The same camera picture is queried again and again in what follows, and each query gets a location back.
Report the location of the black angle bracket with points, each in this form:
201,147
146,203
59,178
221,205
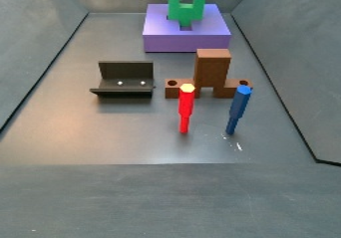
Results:
126,79

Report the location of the green U-shaped block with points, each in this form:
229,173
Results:
186,12

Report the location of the red hexagonal peg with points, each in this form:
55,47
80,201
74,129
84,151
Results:
185,105

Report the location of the blue hexagonal peg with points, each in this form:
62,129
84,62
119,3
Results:
238,106

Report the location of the purple board with cross slot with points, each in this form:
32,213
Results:
165,36

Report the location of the brown block with holes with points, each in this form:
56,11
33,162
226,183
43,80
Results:
210,75

